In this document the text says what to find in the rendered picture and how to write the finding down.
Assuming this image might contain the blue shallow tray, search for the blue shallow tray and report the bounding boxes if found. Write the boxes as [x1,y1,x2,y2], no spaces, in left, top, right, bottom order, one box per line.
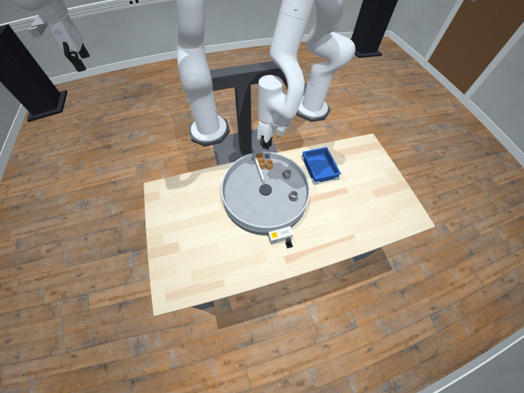
[302,147,341,182]

